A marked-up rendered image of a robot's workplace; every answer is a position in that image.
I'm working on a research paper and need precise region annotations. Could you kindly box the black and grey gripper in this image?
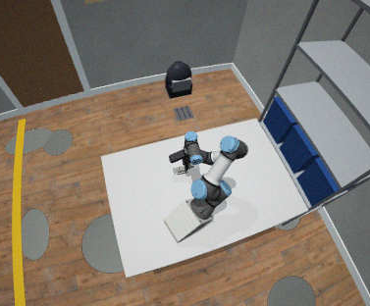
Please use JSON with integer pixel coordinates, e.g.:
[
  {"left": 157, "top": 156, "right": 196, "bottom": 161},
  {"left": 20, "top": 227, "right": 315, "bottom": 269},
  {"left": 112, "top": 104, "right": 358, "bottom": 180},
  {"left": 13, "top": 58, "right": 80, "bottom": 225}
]
[{"left": 183, "top": 152, "right": 194, "bottom": 172}]

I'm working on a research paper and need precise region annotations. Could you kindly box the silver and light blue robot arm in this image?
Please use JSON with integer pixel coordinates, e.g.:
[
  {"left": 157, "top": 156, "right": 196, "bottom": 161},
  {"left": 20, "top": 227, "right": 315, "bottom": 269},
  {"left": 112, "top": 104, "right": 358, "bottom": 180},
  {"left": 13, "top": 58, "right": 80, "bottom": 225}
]
[{"left": 169, "top": 131, "right": 248, "bottom": 220}]

